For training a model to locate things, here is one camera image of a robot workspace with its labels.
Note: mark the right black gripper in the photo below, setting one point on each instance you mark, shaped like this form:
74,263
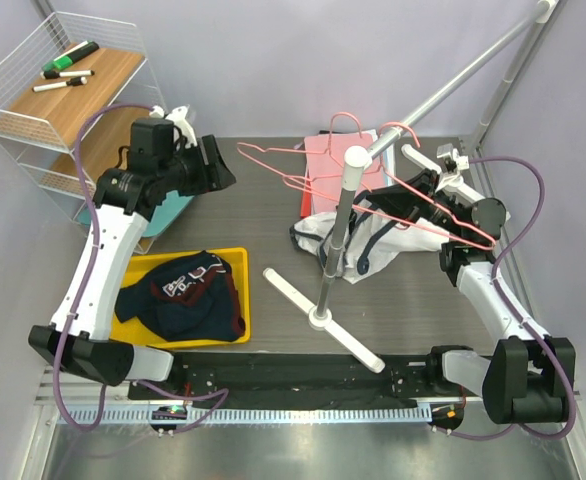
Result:
398,200

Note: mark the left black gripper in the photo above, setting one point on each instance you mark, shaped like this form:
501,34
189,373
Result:
213,176

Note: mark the pink hanger of navy top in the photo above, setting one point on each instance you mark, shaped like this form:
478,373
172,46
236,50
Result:
481,218

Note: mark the white navy tank top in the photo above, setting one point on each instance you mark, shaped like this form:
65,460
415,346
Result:
372,242

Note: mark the pink hanger of white top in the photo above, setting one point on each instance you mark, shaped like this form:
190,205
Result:
288,163

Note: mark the navy maroon tank top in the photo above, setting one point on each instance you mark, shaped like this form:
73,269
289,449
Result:
191,297

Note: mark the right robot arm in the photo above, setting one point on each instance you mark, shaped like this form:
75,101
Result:
529,377

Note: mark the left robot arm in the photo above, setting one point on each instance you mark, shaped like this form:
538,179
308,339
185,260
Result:
164,155

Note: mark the silver clothes rack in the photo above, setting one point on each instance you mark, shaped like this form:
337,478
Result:
357,160

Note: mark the teal bathroom scale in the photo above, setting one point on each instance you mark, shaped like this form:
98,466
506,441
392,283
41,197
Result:
165,210

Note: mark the red folder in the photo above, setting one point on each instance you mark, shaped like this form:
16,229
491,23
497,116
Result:
306,208

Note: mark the black white marker lower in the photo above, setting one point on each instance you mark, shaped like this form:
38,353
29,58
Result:
71,82

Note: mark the black white marker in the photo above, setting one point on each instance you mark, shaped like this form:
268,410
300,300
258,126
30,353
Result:
71,82
53,74

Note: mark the yellow plastic tray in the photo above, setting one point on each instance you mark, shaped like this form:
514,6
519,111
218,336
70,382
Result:
135,333

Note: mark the white marker behind highlighter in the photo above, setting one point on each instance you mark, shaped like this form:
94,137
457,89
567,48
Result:
75,48

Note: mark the green highlighter marker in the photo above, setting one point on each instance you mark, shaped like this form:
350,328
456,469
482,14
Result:
62,63

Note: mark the black white marker upper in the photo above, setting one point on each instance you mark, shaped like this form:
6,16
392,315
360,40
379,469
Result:
53,74

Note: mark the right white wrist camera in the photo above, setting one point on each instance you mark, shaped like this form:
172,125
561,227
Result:
452,179

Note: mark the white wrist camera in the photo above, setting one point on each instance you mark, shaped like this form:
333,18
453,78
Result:
182,118
452,179

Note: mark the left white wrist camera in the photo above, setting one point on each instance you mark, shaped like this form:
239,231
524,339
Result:
182,118

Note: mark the white wire wooden shelf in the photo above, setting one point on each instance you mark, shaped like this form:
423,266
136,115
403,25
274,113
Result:
64,139

